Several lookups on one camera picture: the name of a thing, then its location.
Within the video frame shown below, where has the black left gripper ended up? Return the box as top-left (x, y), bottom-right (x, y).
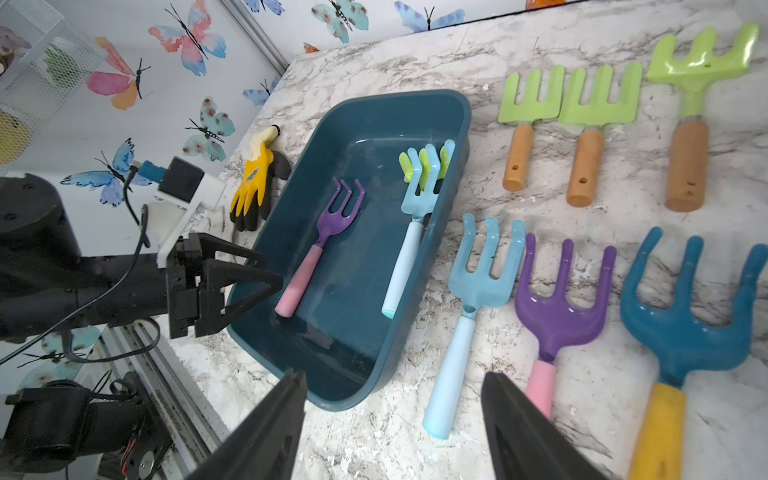
top-left (166, 233), bottom-right (283, 339)

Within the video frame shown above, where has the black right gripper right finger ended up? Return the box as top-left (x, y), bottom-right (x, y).
top-left (481, 372), bottom-right (604, 480)

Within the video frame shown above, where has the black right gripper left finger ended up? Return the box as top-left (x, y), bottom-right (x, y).
top-left (188, 370), bottom-right (308, 480)

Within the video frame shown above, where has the purple fork pink handle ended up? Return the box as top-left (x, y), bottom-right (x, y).
top-left (514, 233), bottom-right (617, 418)

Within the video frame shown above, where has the purple rake pink handle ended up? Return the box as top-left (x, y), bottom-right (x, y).
top-left (275, 178), bottom-right (365, 318)

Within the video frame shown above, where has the blue rake white handle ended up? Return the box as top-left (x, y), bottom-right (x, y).
top-left (422, 213), bottom-right (526, 440)

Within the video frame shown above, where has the blue tool yellow handle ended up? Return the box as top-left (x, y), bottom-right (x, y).
top-left (620, 227), bottom-right (767, 479)

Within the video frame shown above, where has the blue fork white handle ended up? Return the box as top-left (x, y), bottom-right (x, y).
top-left (381, 144), bottom-right (441, 319)

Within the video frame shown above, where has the green rake wooden handle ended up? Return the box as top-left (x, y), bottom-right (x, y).
top-left (647, 21), bottom-right (760, 213)
top-left (498, 65), bottom-right (565, 192)
top-left (398, 141), bottom-right (455, 192)

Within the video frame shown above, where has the green fork wooden handle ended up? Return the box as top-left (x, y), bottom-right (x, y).
top-left (559, 62), bottom-right (643, 208)

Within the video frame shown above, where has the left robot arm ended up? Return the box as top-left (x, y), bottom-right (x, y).
top-left (1, 175), bottom-right (283, 479)

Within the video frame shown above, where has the dark teal storage box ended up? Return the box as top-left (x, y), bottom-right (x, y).
top-left (228, 90), bottom-right (471, 411)

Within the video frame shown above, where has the yellow black garden glove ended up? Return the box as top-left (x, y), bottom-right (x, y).
top-left (230, 124), bottom-right (292, 232)

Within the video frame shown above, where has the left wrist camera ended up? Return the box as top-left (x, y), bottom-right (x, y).
top-left (130, 157), bottom-right (225, 269)

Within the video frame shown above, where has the white wire wall basket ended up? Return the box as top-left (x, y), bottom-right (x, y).
top-left (1, 1), bottom-right (106, 174)

